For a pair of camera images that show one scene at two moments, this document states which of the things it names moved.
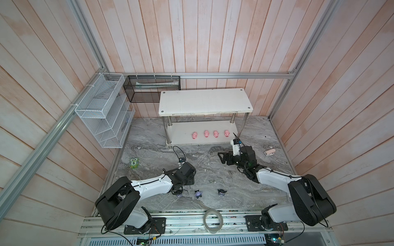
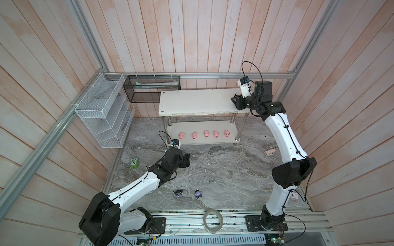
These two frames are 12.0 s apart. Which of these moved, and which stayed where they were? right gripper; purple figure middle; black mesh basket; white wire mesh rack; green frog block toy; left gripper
Moved: left gripper; right gripper
Stayed: purple figure middle; green frog block toy; black mesh basket; white wire mesh rack
